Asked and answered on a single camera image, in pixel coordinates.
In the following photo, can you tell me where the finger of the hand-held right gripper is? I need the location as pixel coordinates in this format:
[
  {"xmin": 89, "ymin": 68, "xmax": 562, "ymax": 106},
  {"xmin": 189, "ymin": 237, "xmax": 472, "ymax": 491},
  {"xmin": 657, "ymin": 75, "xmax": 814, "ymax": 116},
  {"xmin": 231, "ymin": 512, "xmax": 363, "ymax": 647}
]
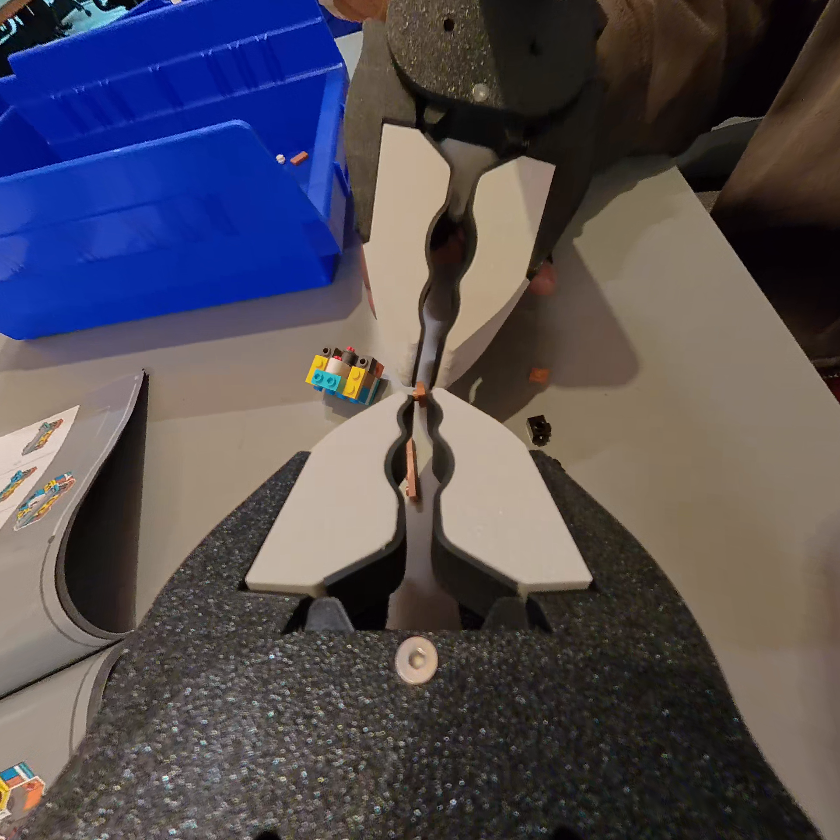
[
  {"xmin": 362, "ymin": 121, "xmax": 462, "ymax": 383},
  {"xmin": 430, "ymin": 159, "xmax": 558, "ymax": 389}
]

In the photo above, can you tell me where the long orange toy plate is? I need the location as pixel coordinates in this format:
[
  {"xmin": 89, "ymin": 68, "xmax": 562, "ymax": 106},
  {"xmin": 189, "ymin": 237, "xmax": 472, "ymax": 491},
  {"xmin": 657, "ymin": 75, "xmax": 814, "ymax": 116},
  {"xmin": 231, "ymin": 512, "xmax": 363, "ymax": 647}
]
[{"xmin": 405, "ymin": 383, "xmax": 429, "ymax": 504}]

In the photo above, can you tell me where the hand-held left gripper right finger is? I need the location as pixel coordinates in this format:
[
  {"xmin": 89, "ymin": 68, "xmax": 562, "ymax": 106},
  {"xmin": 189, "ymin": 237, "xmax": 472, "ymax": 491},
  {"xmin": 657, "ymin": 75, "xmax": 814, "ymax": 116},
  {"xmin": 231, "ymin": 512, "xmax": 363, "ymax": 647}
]
[{"xmin": 425, "ymin": 387, "xmax": 596, "ymax": 597}]

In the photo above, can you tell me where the person's right forearm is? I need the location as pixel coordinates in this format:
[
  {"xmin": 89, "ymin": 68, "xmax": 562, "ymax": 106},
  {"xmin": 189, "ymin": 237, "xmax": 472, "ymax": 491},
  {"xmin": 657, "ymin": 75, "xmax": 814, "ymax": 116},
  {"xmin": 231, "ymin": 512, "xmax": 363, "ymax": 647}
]
[{"xmin": 594, "ymin": 0, "xmax": 840, "ymax": 173}]

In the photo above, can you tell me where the multicoloured toy brick assembly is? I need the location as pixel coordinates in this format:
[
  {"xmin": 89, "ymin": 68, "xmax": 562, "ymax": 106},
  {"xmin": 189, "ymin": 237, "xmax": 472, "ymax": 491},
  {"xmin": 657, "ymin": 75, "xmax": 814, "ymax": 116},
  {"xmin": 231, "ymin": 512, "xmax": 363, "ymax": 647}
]
[{"xmin": 303, "ymin": 344, "xmax": 389, "ymax": 407}]

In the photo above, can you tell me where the grey desk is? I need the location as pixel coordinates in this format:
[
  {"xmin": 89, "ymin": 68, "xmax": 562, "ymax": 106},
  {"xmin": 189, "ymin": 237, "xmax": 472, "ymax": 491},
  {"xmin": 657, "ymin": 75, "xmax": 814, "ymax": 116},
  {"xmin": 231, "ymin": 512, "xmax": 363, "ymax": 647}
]
[{"xmin": 0, "ymin": 29, "xmax": 840, "ymax": 821}]

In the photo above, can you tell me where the grey instruction booklet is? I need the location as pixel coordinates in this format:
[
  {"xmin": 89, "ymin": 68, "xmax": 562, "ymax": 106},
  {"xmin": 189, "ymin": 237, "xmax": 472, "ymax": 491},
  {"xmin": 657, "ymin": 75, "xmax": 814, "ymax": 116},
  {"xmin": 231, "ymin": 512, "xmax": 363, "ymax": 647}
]
[{"xmin": 0, "ymin": 371, "xmax": 149, "ymax": 821}]

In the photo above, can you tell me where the blue plastic bin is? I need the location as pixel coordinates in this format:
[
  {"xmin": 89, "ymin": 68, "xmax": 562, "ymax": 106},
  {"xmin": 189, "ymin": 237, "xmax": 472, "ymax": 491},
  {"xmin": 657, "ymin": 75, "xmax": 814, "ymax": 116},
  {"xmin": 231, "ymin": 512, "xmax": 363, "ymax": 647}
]
[
  {"xmin": 0, "ymin": 16, "xmax": 353, "ymax": 341},
  {"xmin": 128, "ymin": 0, "xmax": 364, "ymax": 40}
]

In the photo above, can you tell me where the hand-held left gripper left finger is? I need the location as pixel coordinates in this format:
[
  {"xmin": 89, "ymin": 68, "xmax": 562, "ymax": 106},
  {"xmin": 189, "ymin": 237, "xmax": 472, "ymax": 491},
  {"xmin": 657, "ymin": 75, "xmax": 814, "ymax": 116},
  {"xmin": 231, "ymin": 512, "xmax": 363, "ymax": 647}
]
[{"xmin": 244, "ymin": 391, "xmax": 414, "ymax": 599}]

